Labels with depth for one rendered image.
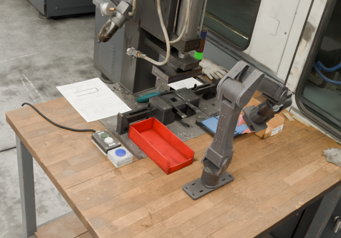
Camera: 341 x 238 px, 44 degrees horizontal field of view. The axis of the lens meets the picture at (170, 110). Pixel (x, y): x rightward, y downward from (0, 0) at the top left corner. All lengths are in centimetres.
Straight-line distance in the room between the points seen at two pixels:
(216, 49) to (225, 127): 114
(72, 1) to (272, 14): 307
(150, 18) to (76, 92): 49
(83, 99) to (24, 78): 197
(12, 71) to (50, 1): 114
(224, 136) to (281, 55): 87
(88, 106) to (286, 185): 86
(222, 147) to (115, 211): 40
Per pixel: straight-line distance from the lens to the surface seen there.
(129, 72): 190
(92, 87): 195
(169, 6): 160
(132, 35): 183
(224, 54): 239
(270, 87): 141
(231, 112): 130
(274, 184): 161
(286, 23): 210
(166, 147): 163
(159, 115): 173
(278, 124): 188
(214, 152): 142
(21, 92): 361
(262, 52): 222
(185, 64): 162
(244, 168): 163
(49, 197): 267
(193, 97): 180
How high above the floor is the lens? 192
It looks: 33 degrees down
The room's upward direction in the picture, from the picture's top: 9 degrees clockwise
